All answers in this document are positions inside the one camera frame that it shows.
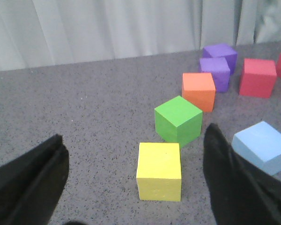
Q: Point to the green foam cube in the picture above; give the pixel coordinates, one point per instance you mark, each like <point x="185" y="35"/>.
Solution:
<point x="178" y="121"/>

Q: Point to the far orange foam cube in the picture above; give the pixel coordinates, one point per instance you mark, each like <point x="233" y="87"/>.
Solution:
<point x="199" y="89"/>

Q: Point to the rear purple foam cube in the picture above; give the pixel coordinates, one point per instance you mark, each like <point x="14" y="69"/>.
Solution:
<point x="222" y="50"/>

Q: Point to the front purple foam cube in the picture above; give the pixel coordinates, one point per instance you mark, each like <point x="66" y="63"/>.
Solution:
<point x="219" y="69"/>

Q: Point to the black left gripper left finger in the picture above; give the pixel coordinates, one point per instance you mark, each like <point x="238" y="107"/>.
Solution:
<point x="31" y="185"/>

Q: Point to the left red foam cube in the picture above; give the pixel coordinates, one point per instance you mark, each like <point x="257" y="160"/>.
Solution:
<point x="258" y="78"/>

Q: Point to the yellow foam cube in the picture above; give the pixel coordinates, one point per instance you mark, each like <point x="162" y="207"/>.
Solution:
<point x="158" y="175"/>

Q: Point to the pale grey curtain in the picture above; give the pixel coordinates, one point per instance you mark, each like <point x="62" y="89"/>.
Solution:
<point x="35" y="33"/>

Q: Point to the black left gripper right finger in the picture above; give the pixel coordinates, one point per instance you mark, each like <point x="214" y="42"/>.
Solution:
<point x="240" y="193"/>

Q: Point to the light blue foam cube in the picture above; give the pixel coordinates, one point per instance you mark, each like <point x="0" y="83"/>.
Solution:
<point x="260" y="144"/>

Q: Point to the purple foam cube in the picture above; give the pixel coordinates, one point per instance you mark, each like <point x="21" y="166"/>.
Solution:
<point x="222" y="50"/>
<point x="219" y="69"/>

